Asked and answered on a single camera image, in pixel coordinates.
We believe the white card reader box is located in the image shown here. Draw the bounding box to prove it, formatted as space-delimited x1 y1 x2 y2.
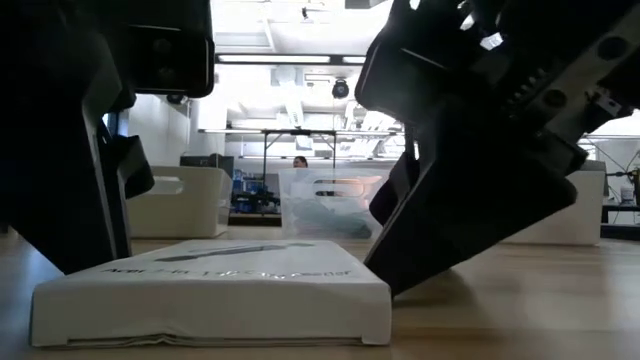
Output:
29 239 393 348

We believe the white plastic bin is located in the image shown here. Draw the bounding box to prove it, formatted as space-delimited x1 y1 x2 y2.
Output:
499 159 607 246

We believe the clear plastic bin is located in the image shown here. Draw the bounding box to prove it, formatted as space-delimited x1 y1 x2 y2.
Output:
278 168 392 240

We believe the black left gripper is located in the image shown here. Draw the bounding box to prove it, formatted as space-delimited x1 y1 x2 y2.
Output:
0 0 216 200

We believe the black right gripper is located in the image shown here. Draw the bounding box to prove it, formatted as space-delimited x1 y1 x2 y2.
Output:
354 0 640 176

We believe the grey plastic bin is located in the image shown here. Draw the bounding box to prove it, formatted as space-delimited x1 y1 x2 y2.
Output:
124 165 235 240

